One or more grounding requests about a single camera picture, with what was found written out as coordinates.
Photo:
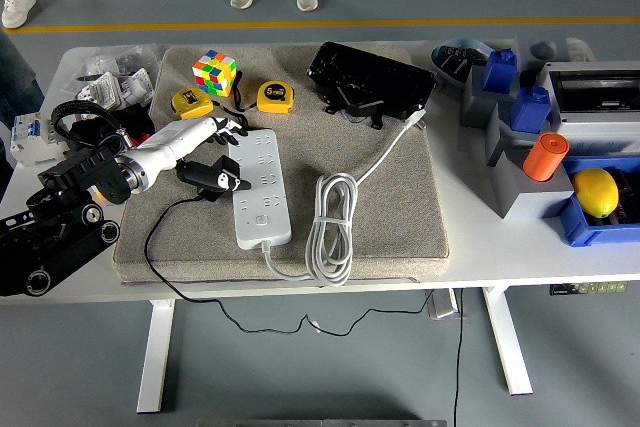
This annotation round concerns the blue bottle-shaped block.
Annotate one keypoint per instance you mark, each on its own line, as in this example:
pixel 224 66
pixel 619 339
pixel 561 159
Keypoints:
pixel 530 112
pixel 500 72

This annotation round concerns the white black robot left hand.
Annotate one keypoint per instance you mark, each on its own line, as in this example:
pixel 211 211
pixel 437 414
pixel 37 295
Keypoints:
pixel 175 144

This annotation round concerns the grey electrical enclosure box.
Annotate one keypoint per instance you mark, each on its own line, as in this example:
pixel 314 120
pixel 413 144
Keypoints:
pixel 590 127

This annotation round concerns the clear plastic bag of parts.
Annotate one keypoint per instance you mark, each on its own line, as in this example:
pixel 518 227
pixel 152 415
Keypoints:
pixel 100 59

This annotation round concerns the black binder clips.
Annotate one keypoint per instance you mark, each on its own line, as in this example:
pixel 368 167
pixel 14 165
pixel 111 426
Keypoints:
pixel 457 64

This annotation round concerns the white wall socket panel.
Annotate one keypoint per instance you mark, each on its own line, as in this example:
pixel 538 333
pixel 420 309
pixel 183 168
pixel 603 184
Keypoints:
pixel 97 92

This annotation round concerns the blue plastic bin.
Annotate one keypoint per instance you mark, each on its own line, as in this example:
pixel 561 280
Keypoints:
pixel 600 234

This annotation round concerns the large colourful puzzle cube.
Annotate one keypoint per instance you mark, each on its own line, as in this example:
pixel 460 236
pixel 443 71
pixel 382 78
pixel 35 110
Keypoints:
pixel 215 72

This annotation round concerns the black power adapter plug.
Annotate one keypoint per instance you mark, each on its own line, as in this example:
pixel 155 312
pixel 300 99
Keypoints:
pixel 227 165

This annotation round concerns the yellow lemon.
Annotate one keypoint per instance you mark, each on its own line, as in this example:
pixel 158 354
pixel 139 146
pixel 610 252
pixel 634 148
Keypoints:
pixel 595 194

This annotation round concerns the grey-brown mat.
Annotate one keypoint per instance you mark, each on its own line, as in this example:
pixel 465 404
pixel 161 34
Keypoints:
pixel 390 207

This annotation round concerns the red clip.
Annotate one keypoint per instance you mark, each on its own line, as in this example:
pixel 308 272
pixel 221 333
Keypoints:
pixel 141 138

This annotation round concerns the beige rounded object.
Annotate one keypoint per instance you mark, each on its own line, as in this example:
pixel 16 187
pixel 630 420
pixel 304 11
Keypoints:
pixel 581 49

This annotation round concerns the yellow tape measure dark label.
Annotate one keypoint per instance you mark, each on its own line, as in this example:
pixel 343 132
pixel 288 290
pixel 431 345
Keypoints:
pixel 191 107

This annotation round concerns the white circuit breaker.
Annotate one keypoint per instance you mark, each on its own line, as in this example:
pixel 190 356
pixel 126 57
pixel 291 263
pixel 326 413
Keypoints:
pixel 30 139

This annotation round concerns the table height control panel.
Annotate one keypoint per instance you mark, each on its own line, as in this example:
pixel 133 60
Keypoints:
pixel 590 288

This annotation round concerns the yellow tape measure printed five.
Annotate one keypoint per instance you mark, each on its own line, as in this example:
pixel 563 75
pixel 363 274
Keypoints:
pixel 275 97

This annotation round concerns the black cloth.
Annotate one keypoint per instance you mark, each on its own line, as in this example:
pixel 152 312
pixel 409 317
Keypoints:
pixel 137 119

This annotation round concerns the blue-grey bowl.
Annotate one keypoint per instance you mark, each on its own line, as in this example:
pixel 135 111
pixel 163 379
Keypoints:
pixel 442 54

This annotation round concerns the white power strip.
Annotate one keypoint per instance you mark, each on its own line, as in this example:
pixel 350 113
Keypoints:
pixel 262 197

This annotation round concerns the black item in bin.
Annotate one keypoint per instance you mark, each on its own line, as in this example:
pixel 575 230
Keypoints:
pixel 630 197

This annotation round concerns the grey metal bracket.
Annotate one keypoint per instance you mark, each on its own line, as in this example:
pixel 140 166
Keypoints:
pixel 442 304

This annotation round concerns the white plastic socket part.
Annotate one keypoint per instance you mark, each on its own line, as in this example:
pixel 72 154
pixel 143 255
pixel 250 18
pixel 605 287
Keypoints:
pixel 135 87

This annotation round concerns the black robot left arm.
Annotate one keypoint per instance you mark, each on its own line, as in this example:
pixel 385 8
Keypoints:
pixel 60 247

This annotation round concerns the glossy black case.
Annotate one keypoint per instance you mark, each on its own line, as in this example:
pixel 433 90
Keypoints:
pixel 370 79

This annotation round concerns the black pen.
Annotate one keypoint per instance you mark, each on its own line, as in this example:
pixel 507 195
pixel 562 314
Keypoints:
pixel 87 78

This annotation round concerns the grey block with round hole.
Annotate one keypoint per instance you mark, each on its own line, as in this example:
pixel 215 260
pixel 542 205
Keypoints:
pixel 542 49

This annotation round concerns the white table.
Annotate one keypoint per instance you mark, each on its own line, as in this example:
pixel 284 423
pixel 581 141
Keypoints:
pixel 500 257

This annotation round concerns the orange cylinder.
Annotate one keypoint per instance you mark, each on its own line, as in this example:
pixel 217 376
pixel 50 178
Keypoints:
pixel 545 157

